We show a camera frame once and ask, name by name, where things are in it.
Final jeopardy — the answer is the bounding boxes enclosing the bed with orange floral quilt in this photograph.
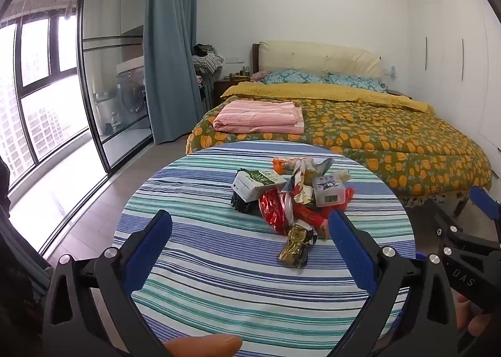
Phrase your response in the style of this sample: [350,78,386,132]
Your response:
[251,43,470,219]
[186,97,493,197]

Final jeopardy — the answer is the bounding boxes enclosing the cream padded headboard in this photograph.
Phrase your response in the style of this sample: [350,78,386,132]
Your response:
[258,40,382,78]

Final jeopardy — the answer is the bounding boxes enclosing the wooden nightstand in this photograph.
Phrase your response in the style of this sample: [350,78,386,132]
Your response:
[213,77,251,107]

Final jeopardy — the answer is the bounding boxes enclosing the yellow blanket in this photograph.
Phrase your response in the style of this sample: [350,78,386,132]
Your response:
[221,81,435,113]

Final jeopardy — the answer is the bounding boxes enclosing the silver wrapper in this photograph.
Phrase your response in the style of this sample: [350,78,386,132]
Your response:
[290,157,335,201]

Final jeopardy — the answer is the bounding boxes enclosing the person's right hand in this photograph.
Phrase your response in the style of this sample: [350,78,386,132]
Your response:
[454,293,499,350]

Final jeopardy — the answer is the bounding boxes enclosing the folded pink striped sheet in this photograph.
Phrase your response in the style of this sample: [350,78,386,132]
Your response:
[213,100,305,135]

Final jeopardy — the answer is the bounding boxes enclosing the pile of clothes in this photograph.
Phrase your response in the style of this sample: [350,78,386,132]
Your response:
[192,43,224,72]

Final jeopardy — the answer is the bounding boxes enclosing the black framed window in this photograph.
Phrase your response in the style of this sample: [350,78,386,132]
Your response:
[0,15,89,193]

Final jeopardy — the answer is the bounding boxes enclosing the long red packet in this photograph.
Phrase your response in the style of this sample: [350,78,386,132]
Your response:
[293,204,329,240]

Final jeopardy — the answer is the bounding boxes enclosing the sliding glass door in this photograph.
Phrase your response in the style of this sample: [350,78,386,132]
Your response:
[76,0,155,174]

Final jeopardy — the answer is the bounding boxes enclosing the leaf print bed skirt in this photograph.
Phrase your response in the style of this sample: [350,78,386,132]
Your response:
[403,185,470,209]

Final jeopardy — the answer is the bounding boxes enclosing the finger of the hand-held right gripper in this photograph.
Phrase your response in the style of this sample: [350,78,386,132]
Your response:
[469,186,501,225]
[424,199,501,252]

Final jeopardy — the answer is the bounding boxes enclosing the metal can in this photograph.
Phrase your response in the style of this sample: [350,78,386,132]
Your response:
[284,192,300,225]

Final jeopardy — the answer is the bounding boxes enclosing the orange wrapper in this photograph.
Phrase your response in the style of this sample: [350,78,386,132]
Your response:
[272,157,298,172]

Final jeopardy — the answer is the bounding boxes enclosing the washing machine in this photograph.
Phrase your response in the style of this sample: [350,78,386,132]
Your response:
[117,68,147,113]

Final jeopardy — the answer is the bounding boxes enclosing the red wrapper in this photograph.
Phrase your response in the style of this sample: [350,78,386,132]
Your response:
[258,190,292,234]

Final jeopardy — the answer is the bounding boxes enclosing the black bristly item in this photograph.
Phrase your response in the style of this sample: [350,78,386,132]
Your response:
[231,191,261,217]

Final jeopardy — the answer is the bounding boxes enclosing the blue curtain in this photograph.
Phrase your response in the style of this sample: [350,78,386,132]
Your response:
[143,0,202,145]

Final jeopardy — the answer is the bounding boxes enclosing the clear plastic container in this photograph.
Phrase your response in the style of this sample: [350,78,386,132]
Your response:
[312,176,347,208]

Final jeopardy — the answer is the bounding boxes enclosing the teal floral pillow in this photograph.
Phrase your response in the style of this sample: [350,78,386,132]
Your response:
[327,73,386,92]
[260,69,327,84]

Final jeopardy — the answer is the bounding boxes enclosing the gold wrapper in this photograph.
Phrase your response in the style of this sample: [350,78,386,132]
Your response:
[277,224,318,268]

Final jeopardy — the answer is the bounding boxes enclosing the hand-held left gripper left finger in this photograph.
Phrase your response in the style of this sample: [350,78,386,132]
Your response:
[41,209,175,357]

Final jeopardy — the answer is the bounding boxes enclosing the white wardrobe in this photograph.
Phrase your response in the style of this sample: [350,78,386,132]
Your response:
[405,0,501,146]

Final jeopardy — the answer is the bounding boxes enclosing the person's left hand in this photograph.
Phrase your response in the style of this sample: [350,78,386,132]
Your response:
[164,334,242,357]

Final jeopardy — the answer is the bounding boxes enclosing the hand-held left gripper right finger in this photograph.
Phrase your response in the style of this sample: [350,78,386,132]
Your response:
[328,210,460,357]

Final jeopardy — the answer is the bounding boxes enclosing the white green carton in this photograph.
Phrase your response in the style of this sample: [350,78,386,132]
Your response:
[232,169,287,203]

